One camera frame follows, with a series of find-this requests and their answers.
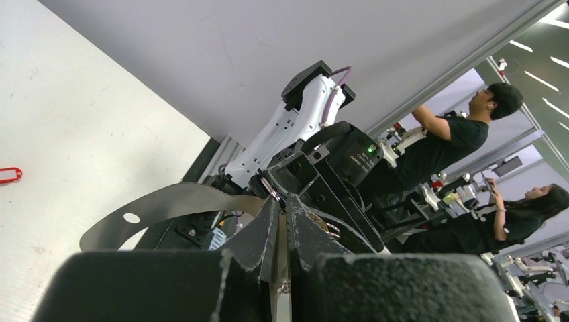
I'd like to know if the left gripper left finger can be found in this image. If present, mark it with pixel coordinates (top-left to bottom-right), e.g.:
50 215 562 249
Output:
32 198 279 321

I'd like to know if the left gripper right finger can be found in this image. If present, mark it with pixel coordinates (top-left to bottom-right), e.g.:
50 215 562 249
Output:
286 195 517 321

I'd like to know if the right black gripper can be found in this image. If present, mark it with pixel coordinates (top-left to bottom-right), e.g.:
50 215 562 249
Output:
248 152 384 254

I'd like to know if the red key tag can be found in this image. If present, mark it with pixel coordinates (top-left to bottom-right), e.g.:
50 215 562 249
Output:
0 167 23 184

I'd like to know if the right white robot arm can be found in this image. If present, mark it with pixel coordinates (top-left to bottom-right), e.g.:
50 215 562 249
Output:
207 61 384 253

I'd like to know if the standing person dark shirt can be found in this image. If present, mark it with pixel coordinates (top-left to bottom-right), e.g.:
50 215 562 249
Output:
358 83 523 206

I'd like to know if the seated woman dark hair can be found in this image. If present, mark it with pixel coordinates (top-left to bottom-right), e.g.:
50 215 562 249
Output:
399 178 568 255

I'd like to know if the right aluminium frame post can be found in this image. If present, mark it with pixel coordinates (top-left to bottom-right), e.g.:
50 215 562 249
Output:
364 0 561 136

